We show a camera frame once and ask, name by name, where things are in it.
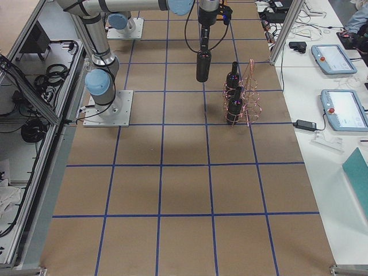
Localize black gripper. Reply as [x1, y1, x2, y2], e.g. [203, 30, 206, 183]
[198, 0, 233, 52]

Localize dark wine bottle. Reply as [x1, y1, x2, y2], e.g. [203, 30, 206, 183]
[196, 50, 212, 83]
[225, 61, 240, 89]
[226, 86, 243, 125]

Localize dark wine bottle front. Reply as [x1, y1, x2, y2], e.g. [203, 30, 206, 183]
[226, 86, 243, 125]

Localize upper teach pendant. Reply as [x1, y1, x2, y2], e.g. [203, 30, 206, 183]
[311, 44, 357, 75]

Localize teach pendant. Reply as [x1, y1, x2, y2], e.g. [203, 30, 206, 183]
[311, 44, 357, 75]
[320, 89, 367, 132]

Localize black power adapter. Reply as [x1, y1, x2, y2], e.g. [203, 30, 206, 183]
[293, 120, 317, 132]

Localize lower teach pendant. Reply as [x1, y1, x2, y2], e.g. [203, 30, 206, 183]
[320, 89, 367, 132]

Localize clear acrylic stand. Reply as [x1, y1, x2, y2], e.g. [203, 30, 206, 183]
[311, 132, 344, 153]

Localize teal book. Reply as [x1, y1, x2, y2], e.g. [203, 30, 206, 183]
[342, 148, 368, 217]

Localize white cloth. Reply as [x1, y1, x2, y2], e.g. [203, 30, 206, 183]
[0, 159, 21, 222]

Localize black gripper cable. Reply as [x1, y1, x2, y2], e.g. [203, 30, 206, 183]
[183, 5, 231, 54]

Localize copper wire bottle basket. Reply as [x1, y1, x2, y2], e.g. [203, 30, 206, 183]
[223, 59, 262, 126]

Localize aluminium frame post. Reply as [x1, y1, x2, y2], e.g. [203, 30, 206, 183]
[269, 0, 304, 66]

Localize small black camera device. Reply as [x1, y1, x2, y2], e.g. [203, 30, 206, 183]
[289, 41, 306, 53]

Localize coiled black cables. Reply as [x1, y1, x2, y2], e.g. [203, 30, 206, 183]
[33, 63, 70, 95]

